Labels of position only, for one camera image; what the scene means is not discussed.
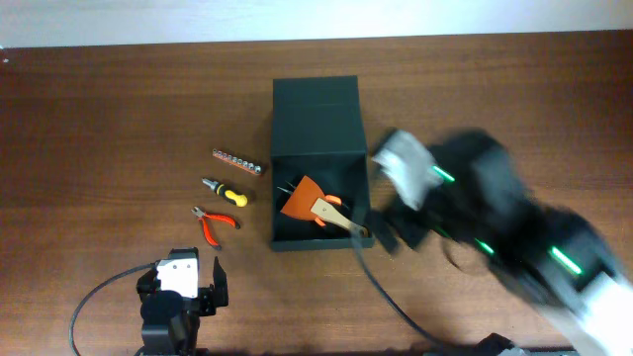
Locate small red diagonal cutters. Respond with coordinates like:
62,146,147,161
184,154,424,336
191,206,242,250

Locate orange scraper wooden handle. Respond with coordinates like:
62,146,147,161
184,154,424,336
280,176,370,237

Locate orange black needle-nose pliers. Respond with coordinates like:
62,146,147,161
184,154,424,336
277,176,347,227

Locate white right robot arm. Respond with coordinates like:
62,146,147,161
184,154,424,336
367,129,632,355

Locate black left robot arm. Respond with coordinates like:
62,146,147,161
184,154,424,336
136,247,229,356

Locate yellow black stubby screwdriver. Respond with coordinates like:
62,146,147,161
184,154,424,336
202,178,248,208

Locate black open storage box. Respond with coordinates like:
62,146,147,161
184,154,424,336
270,76,370,252

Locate orange socket bit rail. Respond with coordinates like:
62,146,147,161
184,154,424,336
212,148,264,176

